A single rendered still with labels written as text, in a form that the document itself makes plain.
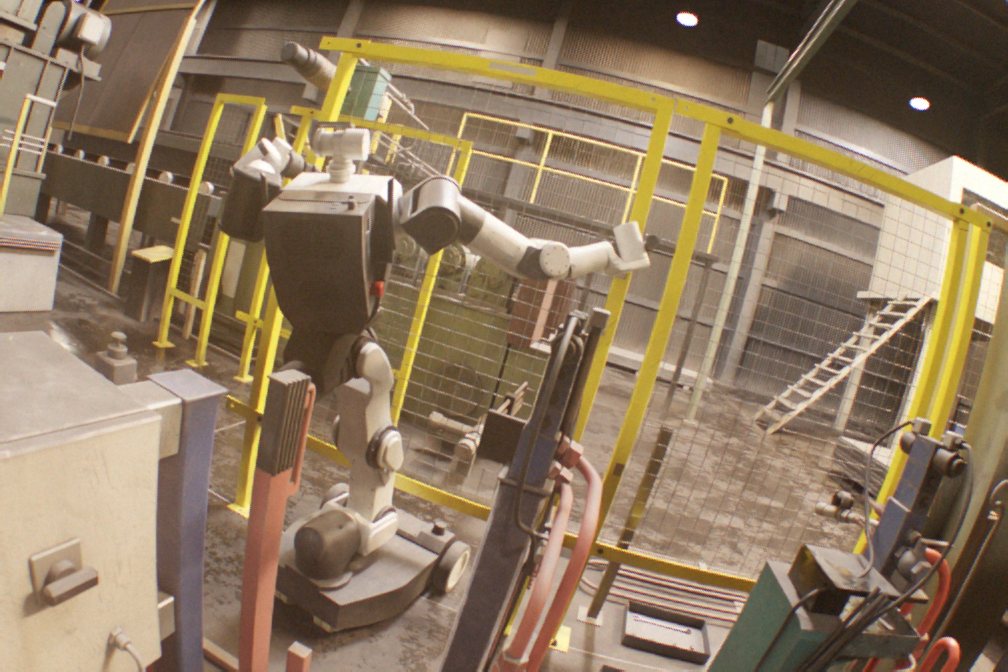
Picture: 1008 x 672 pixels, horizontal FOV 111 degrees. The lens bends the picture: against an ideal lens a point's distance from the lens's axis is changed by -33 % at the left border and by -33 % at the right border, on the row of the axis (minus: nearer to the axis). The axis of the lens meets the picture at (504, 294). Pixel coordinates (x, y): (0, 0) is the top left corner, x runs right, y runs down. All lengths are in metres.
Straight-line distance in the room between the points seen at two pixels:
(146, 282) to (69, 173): 2.52
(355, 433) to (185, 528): 0.82
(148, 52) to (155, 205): 1.58
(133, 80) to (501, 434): 5.18
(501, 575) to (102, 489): 0.64
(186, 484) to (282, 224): 0.51
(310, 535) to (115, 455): 1.06
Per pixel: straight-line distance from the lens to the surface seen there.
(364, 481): 1.66
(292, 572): 1.66
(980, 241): 2.08
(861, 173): 1.82
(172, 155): 8.31
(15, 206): 4.89
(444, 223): 1.03
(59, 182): 6.83
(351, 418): 1.47
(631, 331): 12.39
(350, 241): 0.97
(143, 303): 4.54
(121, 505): 0.60
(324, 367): 1.17
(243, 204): 1.18
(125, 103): 5.54
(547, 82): 1.70
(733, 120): 1.69
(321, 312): 1.09
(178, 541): 0.77
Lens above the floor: 1.20
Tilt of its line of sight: 3 degrees down
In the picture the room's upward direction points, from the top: 16 degrees clockwise
